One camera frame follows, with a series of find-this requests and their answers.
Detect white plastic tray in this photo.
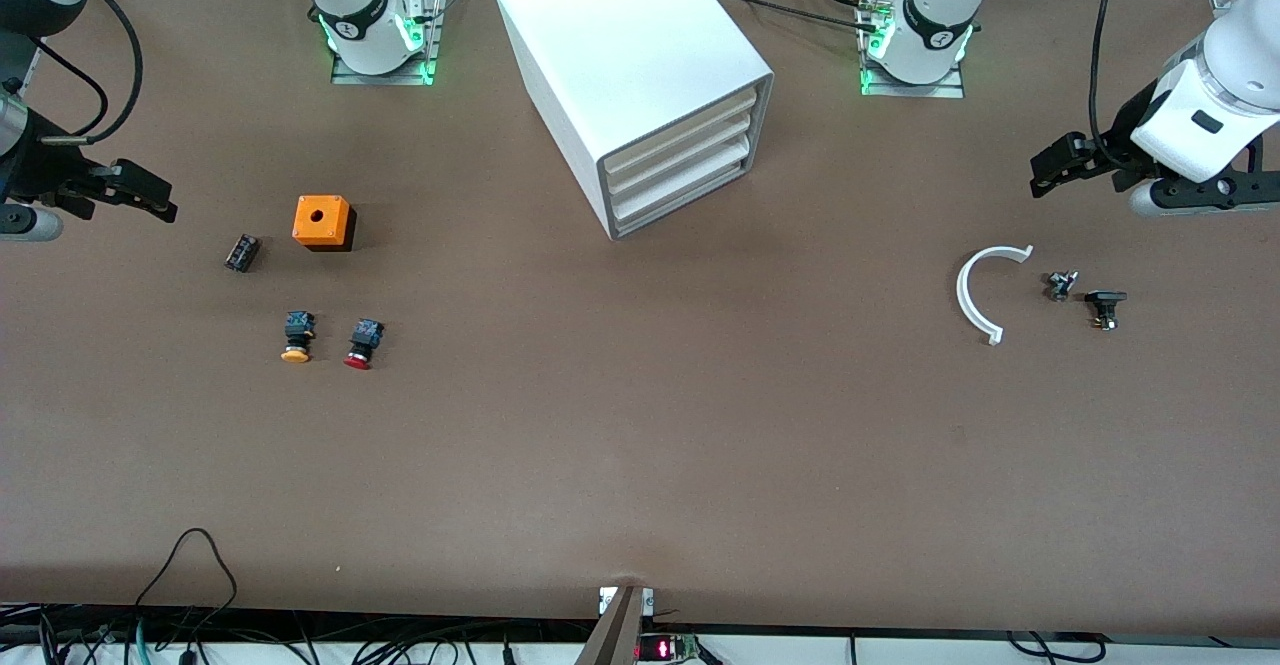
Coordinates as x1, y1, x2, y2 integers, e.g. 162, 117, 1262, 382
610, 140, 751, 224

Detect black cable below table edge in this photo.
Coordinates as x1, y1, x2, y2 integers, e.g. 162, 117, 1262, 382
1005, 631, 1106, 662

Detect small black bracket part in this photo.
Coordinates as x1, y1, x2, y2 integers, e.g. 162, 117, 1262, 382
1085, 290, 1129, 332

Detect camera mount post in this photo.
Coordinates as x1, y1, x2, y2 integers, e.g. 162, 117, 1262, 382
575, 585, 656, 665

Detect white drawer cabinet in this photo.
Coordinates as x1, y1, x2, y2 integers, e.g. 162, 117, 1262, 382
493, 0, 776, 241

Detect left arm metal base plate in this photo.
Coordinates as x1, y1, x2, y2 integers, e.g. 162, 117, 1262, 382
860, 5, 966, 99

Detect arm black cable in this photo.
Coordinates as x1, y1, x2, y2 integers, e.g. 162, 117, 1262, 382
1090, 0, 1131, 146
10, 0, 144, 146

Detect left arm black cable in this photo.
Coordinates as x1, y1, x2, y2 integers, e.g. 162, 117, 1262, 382
1090, 0, 1131, 146

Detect white curved plastic arc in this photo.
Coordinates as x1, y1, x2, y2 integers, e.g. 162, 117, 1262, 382
956, 245, 1035, 346

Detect orange box with hole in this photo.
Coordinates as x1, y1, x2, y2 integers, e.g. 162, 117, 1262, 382
292, 195, 354, 251

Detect red push button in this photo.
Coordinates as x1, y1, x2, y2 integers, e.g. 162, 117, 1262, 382
343, 319, 385, 371

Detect white drawer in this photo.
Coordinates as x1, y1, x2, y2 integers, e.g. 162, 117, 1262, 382
598, 88, 759, 174
604, 115, 753, 196

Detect device with red display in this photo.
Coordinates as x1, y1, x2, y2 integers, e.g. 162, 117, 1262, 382
637, 633, 701, 662

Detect thin black looped cable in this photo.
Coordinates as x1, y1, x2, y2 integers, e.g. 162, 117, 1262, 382
133, 528, 239, 611

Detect yellow push button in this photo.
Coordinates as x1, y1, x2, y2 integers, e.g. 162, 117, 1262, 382
280, 311, 317, 364

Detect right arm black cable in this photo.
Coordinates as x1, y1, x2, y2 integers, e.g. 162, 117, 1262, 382
10, 0, 144, 146

